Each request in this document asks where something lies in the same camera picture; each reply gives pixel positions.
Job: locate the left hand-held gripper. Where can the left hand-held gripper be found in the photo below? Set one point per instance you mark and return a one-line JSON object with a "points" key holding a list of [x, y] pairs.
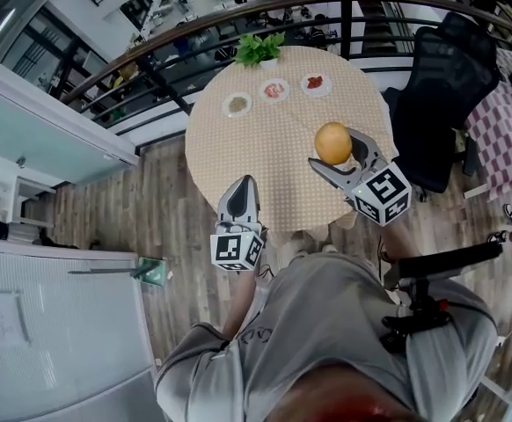
{"points": [[234, 249]]}

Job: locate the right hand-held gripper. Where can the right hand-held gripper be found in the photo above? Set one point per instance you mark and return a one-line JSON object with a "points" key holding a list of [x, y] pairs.
{"points": [[383, 191]]}

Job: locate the round yellow food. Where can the round yellow food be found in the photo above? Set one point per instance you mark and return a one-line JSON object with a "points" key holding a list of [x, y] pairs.
{"points": [[333, 143]]}

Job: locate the white plate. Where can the white plate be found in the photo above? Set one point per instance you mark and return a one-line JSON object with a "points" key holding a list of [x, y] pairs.
{"points": [[265, 97], [227, 110], [306, 89]]}

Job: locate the dark red food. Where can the dark red food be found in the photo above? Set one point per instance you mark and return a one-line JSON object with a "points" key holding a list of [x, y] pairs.
{"points": [[315, 82]]}

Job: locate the beige food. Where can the beige food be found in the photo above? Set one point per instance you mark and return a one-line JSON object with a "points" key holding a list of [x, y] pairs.
{"points": [[238, 103]]}

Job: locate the pink red food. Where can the pink red food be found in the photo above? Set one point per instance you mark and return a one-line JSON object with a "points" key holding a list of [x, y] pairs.
{"points": [[275, 89]]}

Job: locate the person's left forearm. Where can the person's left forearm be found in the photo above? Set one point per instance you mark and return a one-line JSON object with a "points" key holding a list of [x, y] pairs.
{"points": [[238, 301]]}

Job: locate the person's right forearm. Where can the person's right forearm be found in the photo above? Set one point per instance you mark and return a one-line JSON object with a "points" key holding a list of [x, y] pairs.
{"points": [[399, 242]]}

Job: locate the beige dotted tablecloth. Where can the beige dotted tablecloth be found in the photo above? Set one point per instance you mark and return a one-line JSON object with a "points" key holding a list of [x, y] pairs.
{"points": [[260, 156]]}

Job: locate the person's white shoe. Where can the person's white shoe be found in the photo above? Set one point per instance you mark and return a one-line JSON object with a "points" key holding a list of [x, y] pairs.
{"points": [[329, 249]]}

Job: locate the green board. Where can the green board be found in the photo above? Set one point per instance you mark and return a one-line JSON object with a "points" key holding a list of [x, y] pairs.
{"points": [[152, 273]]}

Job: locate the black mesh office chair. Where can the black mesh office chair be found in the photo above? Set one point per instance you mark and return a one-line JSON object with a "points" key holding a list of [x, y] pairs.
{"points": [[449, 82]]}

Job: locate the person's grey shirt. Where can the person's grey shirt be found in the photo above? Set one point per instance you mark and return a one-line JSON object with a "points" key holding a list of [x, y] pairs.
{"points": [[322, 323]]}

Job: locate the green plant in white pot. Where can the green plant in white pot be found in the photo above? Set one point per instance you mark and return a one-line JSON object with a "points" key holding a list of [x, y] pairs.
{"points": [[258, 48]]}

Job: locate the pink checkered cloth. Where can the pink checkered cloth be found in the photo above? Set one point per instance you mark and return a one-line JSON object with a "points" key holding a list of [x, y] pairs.
{"points": [[502, 134]]}

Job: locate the black railing with wooden handrail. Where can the black railing with wooden handrail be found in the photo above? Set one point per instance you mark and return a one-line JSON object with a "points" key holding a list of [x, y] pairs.
{"points": [[221, 18]]}

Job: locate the frosted glass door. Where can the frosted glass door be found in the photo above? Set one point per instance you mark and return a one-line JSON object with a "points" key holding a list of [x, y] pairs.
{"points": [[84, 336]]}

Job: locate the white low cabinet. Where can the white low cabinet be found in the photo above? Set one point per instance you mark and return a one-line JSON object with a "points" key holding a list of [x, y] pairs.
{"points": [[34, 200]]}

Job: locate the frosted glass partition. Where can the frosted glass partition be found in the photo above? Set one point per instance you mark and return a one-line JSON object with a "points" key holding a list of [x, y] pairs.
{"points": [[40, 130]]}

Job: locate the white paper sheet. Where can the white paper sheet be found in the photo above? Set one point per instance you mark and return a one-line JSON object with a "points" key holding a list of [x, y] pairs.
{"points": [[1, 319]]}

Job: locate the black chest mount rig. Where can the black chest mount rig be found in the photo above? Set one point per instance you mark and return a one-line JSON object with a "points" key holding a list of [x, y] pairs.
{"points": [[423, 306]]}

